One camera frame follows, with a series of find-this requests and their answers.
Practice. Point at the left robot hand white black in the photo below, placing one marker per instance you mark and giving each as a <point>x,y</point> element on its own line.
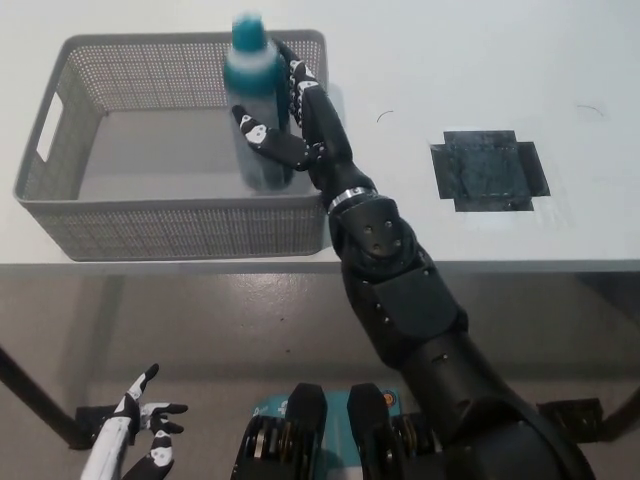
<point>107,445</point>

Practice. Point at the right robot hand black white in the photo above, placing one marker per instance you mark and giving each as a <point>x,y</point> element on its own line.
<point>325,145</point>

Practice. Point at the teal air purifying spray can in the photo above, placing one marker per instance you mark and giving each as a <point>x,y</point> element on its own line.
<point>255,75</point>

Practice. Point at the black table foot plate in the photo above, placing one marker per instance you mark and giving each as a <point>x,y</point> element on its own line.
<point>92,425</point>
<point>572,420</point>

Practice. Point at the black metal table leg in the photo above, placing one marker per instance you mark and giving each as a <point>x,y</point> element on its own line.
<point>625,407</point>
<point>35,395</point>

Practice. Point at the black tape patch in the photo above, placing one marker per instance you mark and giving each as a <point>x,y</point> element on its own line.
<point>487,170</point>

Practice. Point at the grey perforated plastic basket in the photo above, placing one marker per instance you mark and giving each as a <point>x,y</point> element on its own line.
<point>165,225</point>

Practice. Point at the black robot torso teal tops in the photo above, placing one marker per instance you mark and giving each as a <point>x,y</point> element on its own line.
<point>325,440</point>

